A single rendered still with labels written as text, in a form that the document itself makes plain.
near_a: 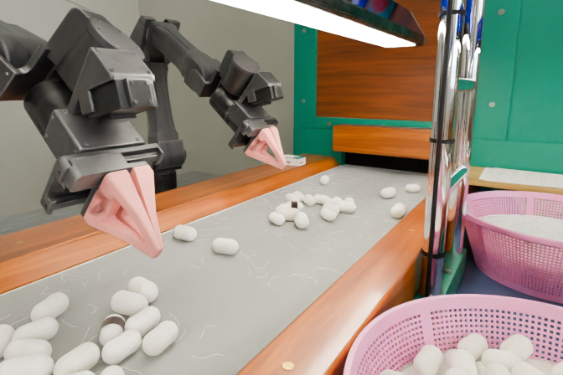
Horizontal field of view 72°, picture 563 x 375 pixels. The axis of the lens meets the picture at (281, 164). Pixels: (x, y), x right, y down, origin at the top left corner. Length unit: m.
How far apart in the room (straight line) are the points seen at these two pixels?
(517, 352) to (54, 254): 0.50
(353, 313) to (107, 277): 0.29
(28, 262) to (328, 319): 0.35
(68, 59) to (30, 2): 2.25
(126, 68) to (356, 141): 0.75
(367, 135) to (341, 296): 0.67
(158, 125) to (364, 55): 0.56
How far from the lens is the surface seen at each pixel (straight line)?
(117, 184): 0.36
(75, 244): 0.57
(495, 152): 1.01
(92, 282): 0.50
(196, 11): 2.65
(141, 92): 0.35
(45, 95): 0.44
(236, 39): 2.41
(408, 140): 0.98
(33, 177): 2.64
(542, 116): 1.01
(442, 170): 0.45
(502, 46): 1.00
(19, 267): 0.54
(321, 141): 1.13
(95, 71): 0.36
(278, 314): 0.40
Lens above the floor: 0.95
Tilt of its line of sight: 11 degrees down
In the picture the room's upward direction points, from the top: straight up
